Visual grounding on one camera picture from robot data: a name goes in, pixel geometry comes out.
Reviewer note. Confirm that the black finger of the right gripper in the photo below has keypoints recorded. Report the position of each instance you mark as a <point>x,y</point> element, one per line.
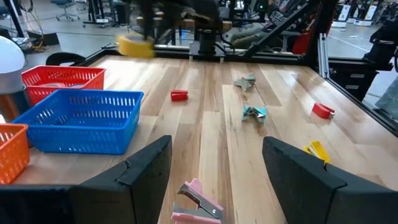
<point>148,21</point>
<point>164,21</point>

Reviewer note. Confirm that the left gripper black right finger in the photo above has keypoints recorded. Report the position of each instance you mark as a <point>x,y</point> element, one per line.
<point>326,199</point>

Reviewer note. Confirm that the small red stapler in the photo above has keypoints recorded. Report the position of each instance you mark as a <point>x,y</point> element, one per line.
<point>321,110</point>
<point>179,96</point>

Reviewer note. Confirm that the white staple remover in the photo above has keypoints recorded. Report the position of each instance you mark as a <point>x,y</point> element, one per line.
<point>245,82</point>

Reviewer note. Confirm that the pink tape roll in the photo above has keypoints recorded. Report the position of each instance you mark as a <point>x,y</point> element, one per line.
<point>51,84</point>

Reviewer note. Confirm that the office chair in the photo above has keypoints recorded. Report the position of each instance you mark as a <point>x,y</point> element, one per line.
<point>65,9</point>

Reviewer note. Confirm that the white light bulb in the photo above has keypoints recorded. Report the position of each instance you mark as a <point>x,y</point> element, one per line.
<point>9,68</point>

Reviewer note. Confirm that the person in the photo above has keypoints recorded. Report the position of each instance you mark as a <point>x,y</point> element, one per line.
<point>245,37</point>

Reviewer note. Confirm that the red equipment cover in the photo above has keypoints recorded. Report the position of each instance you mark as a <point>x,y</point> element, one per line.
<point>300,43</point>

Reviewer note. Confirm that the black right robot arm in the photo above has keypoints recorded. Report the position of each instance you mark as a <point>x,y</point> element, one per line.
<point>208,31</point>

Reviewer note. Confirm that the black floor box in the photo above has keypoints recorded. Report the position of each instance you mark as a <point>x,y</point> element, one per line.
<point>43,39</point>

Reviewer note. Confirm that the red plastic basket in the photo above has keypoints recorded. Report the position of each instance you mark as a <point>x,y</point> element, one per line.
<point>93,81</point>

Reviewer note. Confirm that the pink staple remover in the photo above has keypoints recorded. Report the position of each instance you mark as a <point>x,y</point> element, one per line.
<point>199,202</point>

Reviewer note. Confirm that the dark blue tape roll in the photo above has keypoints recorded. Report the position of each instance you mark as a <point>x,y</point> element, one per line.
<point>77,85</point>

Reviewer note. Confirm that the orange plastic basket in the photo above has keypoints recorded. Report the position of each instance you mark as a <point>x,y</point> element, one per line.
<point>12,152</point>

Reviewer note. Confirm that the blue plastic basket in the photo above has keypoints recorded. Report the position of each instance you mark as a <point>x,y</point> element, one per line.
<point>77,124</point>

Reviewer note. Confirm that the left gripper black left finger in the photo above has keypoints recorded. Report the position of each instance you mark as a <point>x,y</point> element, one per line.
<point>93,199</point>

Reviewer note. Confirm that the yellow tape roll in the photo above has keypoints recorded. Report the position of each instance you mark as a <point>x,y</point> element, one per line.
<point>135,46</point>

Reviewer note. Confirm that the teal staple remover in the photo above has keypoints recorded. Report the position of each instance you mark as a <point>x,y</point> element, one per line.
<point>254,113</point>

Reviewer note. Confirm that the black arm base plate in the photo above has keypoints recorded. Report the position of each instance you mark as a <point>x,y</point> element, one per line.
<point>206,53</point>

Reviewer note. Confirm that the small yellow stapler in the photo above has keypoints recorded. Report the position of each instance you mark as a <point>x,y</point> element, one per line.
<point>318,151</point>

